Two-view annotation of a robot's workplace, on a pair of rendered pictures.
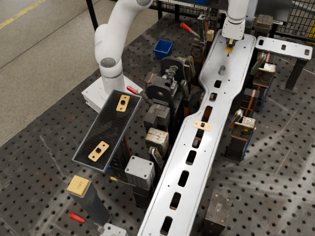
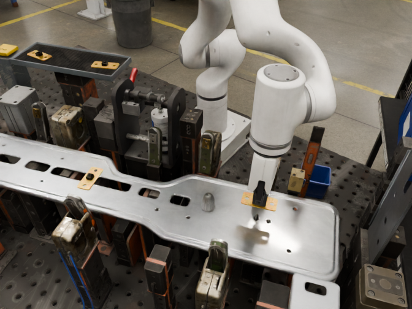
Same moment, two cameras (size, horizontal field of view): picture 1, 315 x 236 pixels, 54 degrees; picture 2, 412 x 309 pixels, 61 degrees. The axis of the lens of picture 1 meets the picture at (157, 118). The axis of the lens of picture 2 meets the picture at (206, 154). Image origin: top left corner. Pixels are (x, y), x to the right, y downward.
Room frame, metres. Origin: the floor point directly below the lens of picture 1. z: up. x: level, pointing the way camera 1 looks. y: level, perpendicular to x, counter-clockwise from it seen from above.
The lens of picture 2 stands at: (0.93, -0.92, 1.70)
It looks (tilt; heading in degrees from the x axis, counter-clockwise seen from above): 42 degrees down; 80
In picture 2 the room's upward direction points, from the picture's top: 1 degrees clockwise
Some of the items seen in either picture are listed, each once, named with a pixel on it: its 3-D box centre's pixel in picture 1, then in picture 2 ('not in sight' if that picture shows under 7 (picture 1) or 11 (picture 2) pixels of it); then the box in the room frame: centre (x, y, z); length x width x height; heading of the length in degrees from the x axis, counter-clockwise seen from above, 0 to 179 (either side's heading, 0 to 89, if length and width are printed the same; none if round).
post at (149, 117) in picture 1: (153, 139); (104, 149); (0.74, 0.03, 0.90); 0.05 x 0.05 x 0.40; 64
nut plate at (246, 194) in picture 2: (230, 45); (259, 200); (1.15, -0.41, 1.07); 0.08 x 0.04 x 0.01; 154
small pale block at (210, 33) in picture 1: (207, 55); (286, 217); (1.28, -0.33, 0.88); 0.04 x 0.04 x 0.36; 64
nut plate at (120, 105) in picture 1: (123, 102); (105, 64); (0.78, 0.14, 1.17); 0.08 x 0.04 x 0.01; 162
